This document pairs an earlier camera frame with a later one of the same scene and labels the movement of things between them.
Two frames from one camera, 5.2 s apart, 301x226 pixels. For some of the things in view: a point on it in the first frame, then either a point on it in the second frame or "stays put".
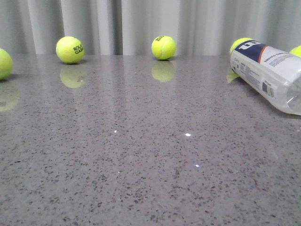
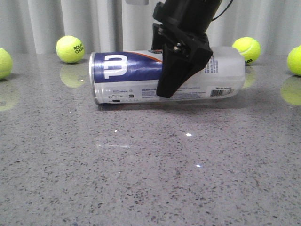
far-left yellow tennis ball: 6,64 stays put
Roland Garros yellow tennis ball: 70,50 stays put
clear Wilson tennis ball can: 275,72 to 133,76
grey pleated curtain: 130,27 stays put
